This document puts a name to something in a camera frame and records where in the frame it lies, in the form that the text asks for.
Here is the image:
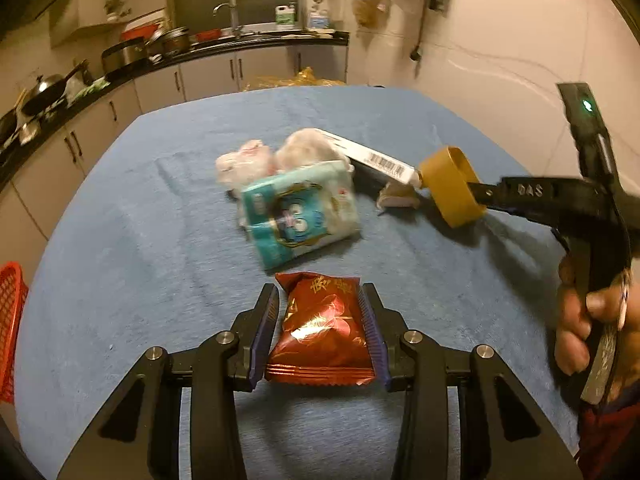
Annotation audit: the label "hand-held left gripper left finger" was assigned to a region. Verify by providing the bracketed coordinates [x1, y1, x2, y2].
[56, 282, 281, 480]

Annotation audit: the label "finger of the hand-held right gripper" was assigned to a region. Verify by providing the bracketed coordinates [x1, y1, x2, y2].
[467, 176, 606, 224]

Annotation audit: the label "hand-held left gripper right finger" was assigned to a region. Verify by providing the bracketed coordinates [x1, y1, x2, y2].
[361, 282, 586, 480]

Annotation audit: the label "red foil snack packet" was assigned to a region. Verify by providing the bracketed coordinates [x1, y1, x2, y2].
[264, 271, 377, 387]

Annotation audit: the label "brown tape roll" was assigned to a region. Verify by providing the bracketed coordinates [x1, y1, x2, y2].
[417, 146, 488, 229]

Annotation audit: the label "blue tissue pack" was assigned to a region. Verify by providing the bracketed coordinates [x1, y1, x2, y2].
[240, 160, 362, 270]

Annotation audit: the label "red plastic basket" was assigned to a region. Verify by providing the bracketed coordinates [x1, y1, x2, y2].
[0, 261, 30, 406]

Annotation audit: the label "person's right forearm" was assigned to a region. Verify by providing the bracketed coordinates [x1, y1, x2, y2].
[575, 395, 640, 478]

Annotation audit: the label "person's right hand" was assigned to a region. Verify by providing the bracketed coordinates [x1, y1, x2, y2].
[554, 250, 640, 377]

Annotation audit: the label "blue tablecloth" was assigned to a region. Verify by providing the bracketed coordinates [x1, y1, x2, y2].
[15, 85, 596, 480]

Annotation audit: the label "white barcode box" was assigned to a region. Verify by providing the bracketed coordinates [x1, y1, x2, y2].
[320, 129, 423, 189]

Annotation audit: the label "white crumpled tissue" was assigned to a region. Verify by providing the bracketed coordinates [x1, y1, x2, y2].
[274, 129, 347, 172]

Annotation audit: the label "yellow plastic bag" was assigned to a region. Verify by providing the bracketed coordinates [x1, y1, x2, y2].
[245, 66, 347, 92]

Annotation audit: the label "grey kitchen base cabinets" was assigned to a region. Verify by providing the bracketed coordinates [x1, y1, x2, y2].
[0, 42, 349, 261]

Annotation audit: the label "blue label detergent jug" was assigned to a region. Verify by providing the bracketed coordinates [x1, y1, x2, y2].
[306, 7, 334, 31]

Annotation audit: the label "black kitchen countertop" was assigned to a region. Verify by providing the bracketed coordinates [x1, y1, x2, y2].
[0, 30, 351, 191]

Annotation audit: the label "green vegetables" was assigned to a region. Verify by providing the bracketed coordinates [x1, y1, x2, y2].
[65, 77, 109, 106]

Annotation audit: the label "metal cooking pot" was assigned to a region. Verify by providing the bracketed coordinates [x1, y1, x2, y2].
[160, 27, 191, 57]

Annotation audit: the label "rice cooker pot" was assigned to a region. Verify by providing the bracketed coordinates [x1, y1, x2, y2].
[101, 37, 149, 74]

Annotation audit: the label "metal sink faucet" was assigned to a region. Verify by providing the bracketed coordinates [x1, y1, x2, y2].
[212, 2, 244, 34]

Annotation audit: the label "red plastic basin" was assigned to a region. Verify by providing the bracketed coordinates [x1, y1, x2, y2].
[122, 25, 159, 44]

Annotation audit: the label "dark frying pan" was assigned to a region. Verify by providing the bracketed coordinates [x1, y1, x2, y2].
[0, 109, 27, 147]

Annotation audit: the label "lidded black wok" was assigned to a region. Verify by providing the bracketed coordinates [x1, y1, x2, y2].
[17, 60, 89, 117]

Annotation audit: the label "black range hood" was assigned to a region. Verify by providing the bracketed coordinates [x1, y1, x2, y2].
[0, 0, 84, 37]

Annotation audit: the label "black power cable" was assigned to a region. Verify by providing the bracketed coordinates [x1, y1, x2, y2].
[410, 0, 432, 61]

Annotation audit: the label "grey wall cabinet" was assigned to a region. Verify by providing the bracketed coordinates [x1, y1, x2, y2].
[50, 0, 169, 49]

